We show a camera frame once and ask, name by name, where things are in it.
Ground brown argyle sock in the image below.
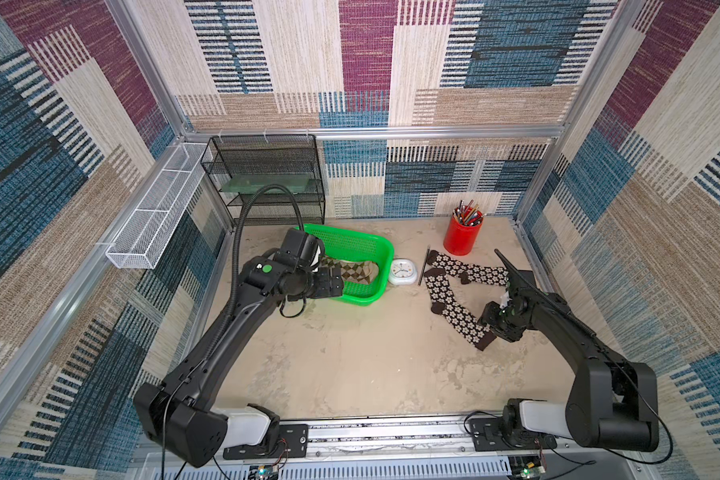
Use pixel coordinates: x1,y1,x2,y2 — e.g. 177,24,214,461
320,257,379,285

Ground brown floral sock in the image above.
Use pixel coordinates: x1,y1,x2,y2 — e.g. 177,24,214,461
425,250,508,286
422,268,497,351

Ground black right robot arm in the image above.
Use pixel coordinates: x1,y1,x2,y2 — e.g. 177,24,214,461
480,259,669,458

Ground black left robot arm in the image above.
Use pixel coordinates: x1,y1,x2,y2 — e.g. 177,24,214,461
133,206,344,467

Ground green plastic basket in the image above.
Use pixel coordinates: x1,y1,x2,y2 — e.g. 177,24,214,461
302,223,395,307

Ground small white alarm clock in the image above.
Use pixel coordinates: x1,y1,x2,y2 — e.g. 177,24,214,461
388,258,419,286

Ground black pencil on table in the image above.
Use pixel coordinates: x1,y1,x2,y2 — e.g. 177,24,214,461
417,245,431,286

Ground red pencil cup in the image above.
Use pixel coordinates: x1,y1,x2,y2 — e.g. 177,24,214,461
443,200,484,256

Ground green mat on shelf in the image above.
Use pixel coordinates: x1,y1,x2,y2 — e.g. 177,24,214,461
221,174,313,194

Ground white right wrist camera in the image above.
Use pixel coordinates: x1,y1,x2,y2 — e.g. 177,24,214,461
499,291,512,309

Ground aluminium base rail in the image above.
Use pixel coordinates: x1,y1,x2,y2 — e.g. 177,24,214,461
126,412,646,479

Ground black wire mesh shelf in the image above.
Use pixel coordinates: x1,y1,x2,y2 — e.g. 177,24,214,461
201,134,326,226

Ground white wire mesh tray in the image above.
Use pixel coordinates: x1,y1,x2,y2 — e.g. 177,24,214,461
106,143,206,270

